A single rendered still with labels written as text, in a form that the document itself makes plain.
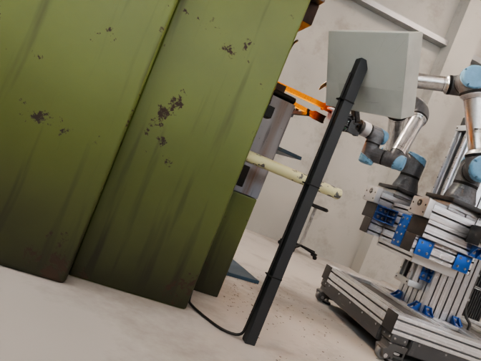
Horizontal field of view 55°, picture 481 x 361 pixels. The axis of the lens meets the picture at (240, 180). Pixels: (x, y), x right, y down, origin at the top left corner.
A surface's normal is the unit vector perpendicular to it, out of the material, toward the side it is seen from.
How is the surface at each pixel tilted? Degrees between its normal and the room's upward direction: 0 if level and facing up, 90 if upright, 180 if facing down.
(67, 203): 90
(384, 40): 120
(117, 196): 90
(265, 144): 90
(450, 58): 90
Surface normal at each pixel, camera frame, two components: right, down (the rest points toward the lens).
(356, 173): 0.20, 0.10
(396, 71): -0.79, 0.23
